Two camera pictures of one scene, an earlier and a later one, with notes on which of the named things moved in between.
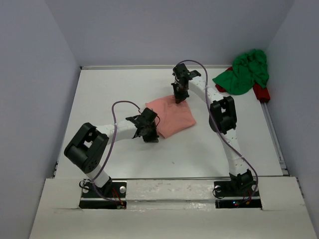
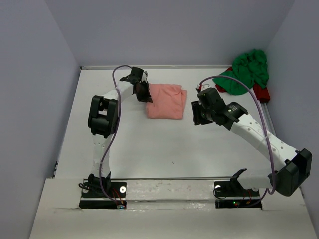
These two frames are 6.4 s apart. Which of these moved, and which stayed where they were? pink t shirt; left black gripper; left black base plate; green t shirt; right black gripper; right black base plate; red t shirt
Moved: right black gripper; pink t shirt; left black gripper
Stayed: left black base plate; green t shirt; red t shirt; right black base plate
